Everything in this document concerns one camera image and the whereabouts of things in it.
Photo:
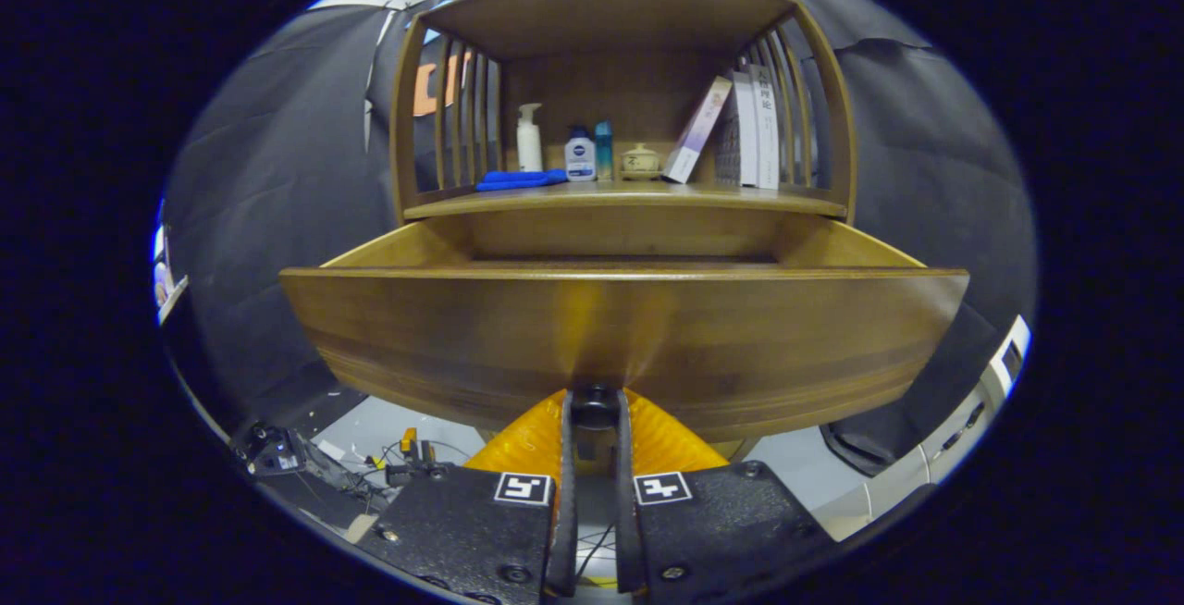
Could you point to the white appliance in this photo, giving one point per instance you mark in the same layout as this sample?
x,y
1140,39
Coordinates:
x,y
925,457

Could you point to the yellow black tool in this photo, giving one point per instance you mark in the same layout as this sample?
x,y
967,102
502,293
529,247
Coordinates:
x,y
409,457

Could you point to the teal slim bottle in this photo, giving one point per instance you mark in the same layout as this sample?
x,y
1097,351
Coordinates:
x,y
604,156

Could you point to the black drawer knob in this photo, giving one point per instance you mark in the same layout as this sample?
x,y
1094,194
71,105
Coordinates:
x,y
595,409

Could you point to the white pump bottle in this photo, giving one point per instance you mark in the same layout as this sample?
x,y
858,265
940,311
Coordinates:
x,y
529,147

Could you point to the purple white leaning book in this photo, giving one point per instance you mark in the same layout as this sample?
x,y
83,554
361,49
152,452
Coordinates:
x,y
696,133

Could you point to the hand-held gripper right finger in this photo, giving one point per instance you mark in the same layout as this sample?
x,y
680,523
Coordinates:
x,y
721,522

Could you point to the black electronic box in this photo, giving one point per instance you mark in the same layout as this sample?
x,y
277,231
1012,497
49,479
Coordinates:
x,y
276,452

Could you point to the wooden drawer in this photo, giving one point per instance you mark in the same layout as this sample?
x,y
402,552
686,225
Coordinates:
x,y
647,327

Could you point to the white lotion bottle blue cap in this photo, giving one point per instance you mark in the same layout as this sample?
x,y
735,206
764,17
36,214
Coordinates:
x,y
580,163

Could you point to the wooden countertop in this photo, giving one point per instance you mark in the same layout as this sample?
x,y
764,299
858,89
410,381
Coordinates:
x,y
629,196

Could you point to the dark cover book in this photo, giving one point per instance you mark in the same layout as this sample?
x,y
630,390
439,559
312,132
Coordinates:
x,y
735,142

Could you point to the beige lidded teacup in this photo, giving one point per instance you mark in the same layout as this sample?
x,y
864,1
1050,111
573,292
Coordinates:
x,y
640,163

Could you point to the blue folded cloth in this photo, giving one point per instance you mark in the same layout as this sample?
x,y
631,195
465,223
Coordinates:
x,y
518,180

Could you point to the white book black characters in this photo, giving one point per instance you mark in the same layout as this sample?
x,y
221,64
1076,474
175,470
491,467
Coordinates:
x,y
766,133

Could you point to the wooden cabinet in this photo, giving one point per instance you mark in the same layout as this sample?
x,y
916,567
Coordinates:
x,y
601,13

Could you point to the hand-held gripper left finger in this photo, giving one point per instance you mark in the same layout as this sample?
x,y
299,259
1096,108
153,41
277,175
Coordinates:
x,y
462,522

